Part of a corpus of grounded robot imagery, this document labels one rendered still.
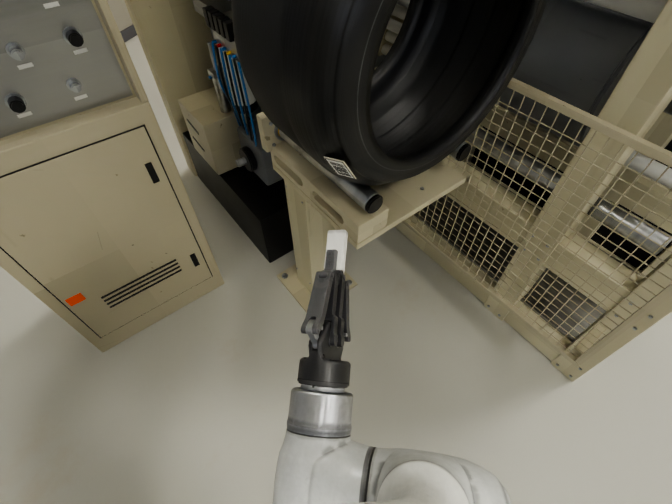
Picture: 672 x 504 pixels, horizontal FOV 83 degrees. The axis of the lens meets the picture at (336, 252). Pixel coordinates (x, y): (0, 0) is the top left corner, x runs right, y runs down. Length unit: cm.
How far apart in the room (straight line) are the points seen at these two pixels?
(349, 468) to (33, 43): 108
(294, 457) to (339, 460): 6
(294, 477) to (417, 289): 132
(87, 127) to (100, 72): 14
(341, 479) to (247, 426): 102
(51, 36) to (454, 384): 160
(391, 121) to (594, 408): 130
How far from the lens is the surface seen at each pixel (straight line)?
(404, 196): 96
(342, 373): 55
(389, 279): 177
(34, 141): 121
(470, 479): 53
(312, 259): 148
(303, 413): 54
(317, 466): 54
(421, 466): 49
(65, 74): 121
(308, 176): 91
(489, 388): 164
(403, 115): 101
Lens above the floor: 146
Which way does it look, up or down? 52 degrees down
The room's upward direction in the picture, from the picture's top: straight up
